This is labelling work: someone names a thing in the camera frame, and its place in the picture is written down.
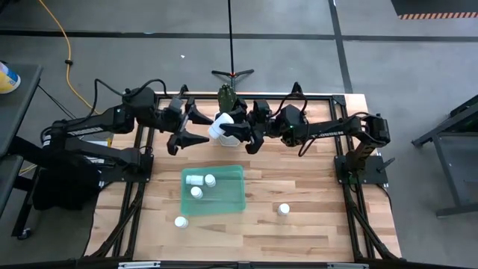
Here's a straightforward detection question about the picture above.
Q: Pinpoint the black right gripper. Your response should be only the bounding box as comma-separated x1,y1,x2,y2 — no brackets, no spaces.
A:
219,106,270,155

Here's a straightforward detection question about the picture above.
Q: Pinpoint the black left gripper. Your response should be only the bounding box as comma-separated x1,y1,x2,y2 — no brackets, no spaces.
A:
160,97,215,156

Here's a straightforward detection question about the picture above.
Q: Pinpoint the teal translucent plastic basket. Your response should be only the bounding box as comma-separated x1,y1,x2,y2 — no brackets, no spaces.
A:
180,164,247,217

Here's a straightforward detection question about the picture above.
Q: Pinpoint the white hexagonal plant pot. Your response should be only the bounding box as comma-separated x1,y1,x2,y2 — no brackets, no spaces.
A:
213,111,242,147

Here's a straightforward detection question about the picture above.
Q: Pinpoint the green cactus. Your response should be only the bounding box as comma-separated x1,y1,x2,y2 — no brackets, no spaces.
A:
217,84,238,115

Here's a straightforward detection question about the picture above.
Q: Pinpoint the black tripod stand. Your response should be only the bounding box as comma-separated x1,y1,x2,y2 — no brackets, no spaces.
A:
211,0,255,90

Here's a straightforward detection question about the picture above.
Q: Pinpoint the white paper sheet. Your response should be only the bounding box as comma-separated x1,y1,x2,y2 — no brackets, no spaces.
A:
80,134,114,166

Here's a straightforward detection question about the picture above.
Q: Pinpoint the black fabric cover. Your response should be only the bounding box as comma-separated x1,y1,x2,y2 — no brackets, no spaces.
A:
32,170,102,211

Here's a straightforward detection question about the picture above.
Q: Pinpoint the dark grey side table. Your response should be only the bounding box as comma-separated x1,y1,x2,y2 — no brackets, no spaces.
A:
0,61,44,220

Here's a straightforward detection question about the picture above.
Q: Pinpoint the yellow blue white container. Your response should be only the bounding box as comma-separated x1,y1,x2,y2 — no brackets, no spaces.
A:
0,61,22,94

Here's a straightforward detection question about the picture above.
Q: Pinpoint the black mat with hazard stripe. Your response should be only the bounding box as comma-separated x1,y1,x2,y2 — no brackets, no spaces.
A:
391,0,478,20

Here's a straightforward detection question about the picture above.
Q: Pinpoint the black metal cart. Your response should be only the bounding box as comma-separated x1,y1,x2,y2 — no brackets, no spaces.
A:
412,93,478,218

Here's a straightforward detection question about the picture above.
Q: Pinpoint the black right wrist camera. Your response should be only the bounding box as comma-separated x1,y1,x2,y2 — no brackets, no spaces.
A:
252,99,273,126

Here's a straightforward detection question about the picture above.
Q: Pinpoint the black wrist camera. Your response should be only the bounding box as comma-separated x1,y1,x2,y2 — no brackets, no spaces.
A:
167,95,187,115
252,99,273,126

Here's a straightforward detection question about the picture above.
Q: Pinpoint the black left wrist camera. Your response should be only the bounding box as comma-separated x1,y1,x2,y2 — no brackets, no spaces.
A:
167,95,187,115

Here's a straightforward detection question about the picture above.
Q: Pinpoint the black metal table frame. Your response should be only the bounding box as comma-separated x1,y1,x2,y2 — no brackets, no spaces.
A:
84,81,400,262

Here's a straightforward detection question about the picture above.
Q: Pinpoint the silver metal bracket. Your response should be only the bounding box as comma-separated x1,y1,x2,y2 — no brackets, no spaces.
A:
327,262,370,269
118,261,161,269

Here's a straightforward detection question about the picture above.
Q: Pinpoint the yellow extension cable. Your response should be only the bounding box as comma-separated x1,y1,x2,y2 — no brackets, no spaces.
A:
37,0,94,111

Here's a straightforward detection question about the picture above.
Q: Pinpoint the thin black floor cable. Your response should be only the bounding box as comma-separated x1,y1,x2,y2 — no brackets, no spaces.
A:
37,84,72,120

